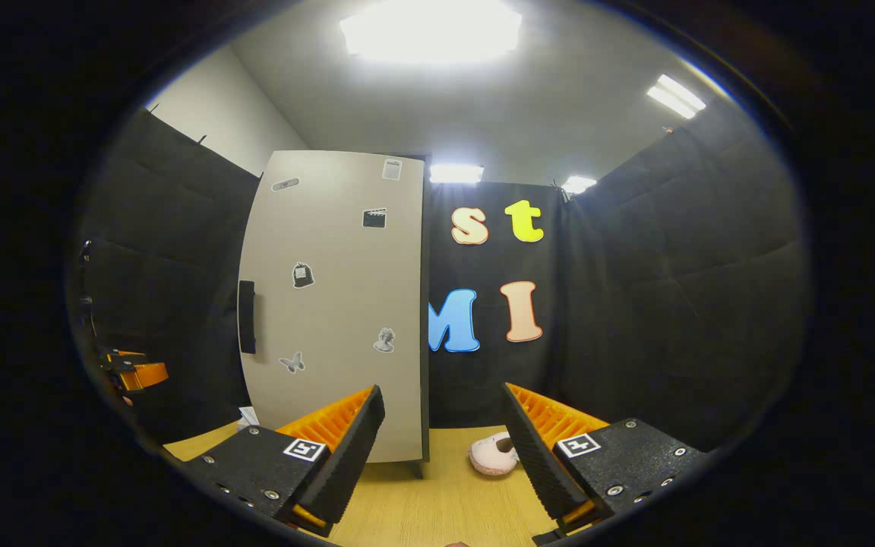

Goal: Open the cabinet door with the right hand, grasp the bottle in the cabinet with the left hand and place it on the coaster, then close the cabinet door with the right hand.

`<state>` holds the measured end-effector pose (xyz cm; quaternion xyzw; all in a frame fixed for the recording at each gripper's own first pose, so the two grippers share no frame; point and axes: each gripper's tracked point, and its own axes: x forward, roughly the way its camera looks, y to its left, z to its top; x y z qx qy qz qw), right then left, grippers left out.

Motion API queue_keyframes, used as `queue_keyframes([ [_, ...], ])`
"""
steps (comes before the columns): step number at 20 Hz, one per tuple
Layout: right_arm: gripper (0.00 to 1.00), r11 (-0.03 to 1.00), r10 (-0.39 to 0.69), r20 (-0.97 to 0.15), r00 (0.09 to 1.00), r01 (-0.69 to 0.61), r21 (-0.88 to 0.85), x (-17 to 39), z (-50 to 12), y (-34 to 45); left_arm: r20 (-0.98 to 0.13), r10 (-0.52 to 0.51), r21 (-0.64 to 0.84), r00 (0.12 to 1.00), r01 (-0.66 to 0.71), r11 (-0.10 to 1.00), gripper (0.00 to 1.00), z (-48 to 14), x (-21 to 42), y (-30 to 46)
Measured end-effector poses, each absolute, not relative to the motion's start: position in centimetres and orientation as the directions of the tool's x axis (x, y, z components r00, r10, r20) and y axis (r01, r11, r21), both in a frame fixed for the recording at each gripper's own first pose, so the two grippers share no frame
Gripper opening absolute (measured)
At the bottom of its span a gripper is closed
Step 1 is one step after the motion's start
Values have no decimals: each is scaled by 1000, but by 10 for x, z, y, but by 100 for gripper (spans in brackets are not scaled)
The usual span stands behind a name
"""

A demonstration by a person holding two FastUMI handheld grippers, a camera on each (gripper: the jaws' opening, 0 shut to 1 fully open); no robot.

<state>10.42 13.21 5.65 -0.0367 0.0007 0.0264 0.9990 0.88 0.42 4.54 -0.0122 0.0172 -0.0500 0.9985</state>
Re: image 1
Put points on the large ceiling light panel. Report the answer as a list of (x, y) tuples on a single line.
[(430, 30)]

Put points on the black backdrop cloth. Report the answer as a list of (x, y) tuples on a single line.
[(673, 304)]

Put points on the beige cabinet door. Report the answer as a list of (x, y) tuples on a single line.
[(339, 304)]

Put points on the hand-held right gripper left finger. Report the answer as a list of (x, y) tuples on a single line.
[(346, 456)]

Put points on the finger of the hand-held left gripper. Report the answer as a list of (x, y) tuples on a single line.
[(141, 372)]

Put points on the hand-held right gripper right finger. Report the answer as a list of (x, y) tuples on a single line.
[(540, 456)]

